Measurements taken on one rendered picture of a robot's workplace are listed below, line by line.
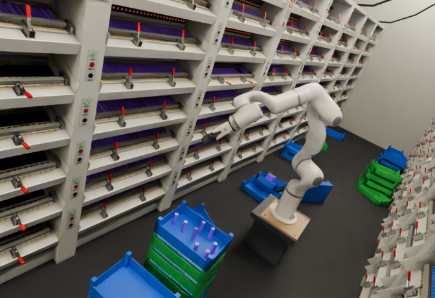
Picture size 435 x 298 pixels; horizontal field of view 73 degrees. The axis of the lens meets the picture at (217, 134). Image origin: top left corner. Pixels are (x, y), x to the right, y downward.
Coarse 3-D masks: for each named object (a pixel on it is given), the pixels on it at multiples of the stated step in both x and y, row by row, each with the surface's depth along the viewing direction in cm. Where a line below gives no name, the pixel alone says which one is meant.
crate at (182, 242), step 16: (160, 224) 132; (176, 224) 142; (192, 224) 145; (208, 224) 143; (176, 240) 128; (192, 240) 136; (208, 240) 139; (224, 240) 140; (192, 256) 126; (208, 256) 121
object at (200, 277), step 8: (152, 240) 136; (160, 240) 134; (160, 248) 135; (168, 248) 132; (168, 256) 133; (176, 256) 131; (224, 256) 142; (176, 264) 132; (184, 264) 129; (216, 264) 135; (192, 272) 128; (200, 272) 126; (208, 272) 128; (200, 280) 126
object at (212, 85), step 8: (248, 64) 223; (248, 72) 224; (216, 80) 186; (232, 80) 199; (240, 80) 207; (248, 80) 214; (256, 80) 221; (208, 88) 177; (216, 88) 184; (224, 88) 191; (232, 88) 200; (240, 88) 208
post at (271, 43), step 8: (264, 8) 208; (272, 8) 205; (280, 8) 202; (272, 16) 206; (280, 16) 202; (280, 24) 204; (264, 40) 212; (272, 40) 209; (272, 48) 212; (272, 56) 219; (256, 64) 219; (264, 64) 216; (256, 72) 220; (248, 88) 227; (256, 88) 225; (232, 136) 243; (232, 160) 258; (224, 168) 254; (224, 176) 261
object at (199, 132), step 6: (228, 114) 241; (198, 120) 207; (204, 120) 212; (210, 120) 216; (216, 120) 221; (222, 120) 224; (198, 126) 202; (204, 126) 207; (210, 126) 212; (216, 126) 219; (198, 132) 201; (204, 132) 201; (210, 132) 209; (192, 138) 188; (198, 138) 196
